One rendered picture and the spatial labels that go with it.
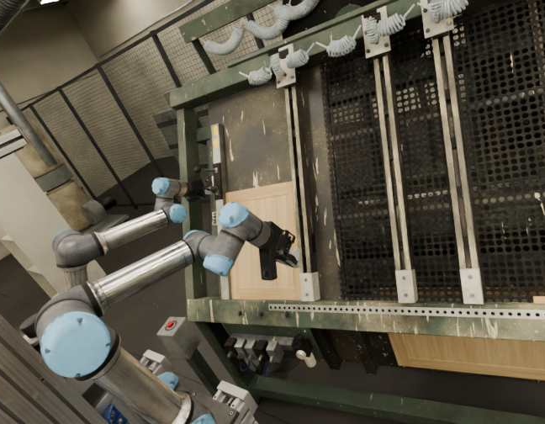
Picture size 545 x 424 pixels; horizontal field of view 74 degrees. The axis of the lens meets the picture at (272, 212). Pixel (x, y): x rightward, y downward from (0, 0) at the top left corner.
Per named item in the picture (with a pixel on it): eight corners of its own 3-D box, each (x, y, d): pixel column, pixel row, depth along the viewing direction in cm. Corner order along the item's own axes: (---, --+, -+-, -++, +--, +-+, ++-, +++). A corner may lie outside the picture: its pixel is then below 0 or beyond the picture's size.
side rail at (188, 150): (199, 296, 212) (186, 299, 202) (189, 115, 222) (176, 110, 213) (207, 296, 209) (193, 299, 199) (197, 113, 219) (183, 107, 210)
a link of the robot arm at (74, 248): (55, 248, 122) (184, 198, 148) (51, 241, 130) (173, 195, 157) (70, 278, 126) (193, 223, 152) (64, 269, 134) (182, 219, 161)
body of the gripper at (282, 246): (298, 237, 114) (276, 220, 106) (290, 262, 111) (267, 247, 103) (278, 236, 119) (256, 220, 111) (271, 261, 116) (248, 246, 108)
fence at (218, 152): (226, 298, 194) (221, 299, 190) (215, 127, 203) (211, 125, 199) (234, 298, 191) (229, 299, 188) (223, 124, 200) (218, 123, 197)
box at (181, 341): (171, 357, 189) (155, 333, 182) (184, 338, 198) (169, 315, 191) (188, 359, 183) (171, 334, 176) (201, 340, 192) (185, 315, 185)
